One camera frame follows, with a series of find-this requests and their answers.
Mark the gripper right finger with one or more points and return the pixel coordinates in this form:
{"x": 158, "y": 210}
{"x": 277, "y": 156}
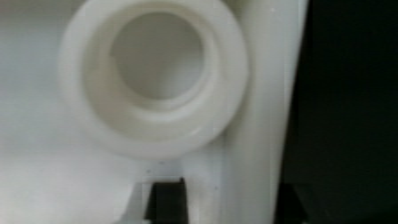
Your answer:
{"x": 296, "y": 210}

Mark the white square table top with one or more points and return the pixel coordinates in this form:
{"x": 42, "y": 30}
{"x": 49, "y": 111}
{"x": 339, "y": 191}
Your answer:
{"x": 145, "y": 86}

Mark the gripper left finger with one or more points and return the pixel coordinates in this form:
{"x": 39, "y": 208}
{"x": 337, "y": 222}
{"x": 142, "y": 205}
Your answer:
{"x": 167, "y": 204}

